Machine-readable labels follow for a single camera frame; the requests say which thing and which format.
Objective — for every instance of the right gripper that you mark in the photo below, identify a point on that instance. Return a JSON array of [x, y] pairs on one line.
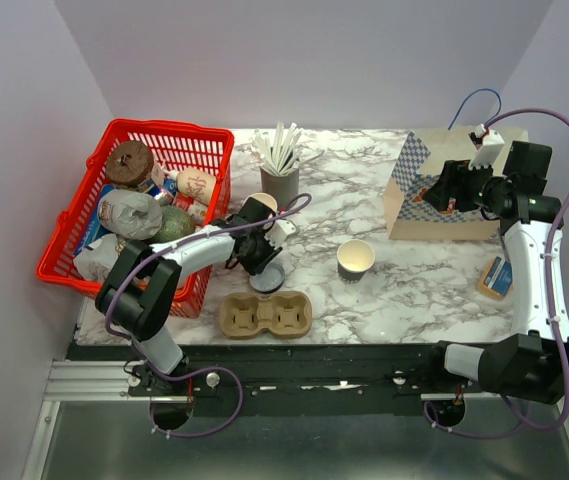
[[454, 173]]

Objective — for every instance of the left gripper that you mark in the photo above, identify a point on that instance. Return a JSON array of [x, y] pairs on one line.
[[256, 267]]

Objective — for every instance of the black plastic cup lid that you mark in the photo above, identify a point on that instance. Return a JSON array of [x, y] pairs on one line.
[[276, 272]]

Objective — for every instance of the black paper coffee cup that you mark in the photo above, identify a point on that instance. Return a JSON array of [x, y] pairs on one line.
[[354, 259]]

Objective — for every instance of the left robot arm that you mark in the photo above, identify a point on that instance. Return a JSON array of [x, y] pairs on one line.
[[139, 291]]

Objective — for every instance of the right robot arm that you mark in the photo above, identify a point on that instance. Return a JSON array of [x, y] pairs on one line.
[[533, 362]]

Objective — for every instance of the blue checkered paper bag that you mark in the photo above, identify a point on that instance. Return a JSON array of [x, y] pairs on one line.
[[418, 167]]

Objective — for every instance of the cardboard cup carrier tray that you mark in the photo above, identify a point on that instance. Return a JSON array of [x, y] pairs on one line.
[[285, 315]]

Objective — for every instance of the grey straw holder cup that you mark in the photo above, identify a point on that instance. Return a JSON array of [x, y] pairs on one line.
[[282, 188]]

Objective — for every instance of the green melon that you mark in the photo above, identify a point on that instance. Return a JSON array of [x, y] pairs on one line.
[[176, 224]]

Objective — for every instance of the beige drink bottle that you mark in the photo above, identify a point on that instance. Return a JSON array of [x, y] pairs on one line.
[[194, 183]]

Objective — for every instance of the bundle of white straws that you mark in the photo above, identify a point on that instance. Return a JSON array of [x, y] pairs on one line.
[[278, 152]]

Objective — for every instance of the red blue drink can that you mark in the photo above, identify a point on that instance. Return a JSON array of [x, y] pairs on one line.
[[161, 185]]

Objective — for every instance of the red plastic basket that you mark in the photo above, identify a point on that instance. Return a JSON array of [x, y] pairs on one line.
[[174, 146]]

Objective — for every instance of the grey paper food bag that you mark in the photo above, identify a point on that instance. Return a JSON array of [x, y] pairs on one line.
[[130, 214]]

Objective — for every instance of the white printed food bag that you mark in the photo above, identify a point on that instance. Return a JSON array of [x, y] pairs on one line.
[[96, 260]]

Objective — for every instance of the brown round bread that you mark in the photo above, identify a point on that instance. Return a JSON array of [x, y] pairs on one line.
[[130, 165]]

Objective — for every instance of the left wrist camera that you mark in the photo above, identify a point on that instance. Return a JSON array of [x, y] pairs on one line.
[[280, 231]]

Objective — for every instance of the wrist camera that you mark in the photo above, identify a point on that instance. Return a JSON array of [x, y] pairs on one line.
[[280, 231], [489, 144]]

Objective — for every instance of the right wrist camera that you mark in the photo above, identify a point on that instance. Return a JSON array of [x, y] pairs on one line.
[[489, 144]]

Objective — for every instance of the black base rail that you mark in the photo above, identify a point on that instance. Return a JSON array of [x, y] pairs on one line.
[[296, 380]]

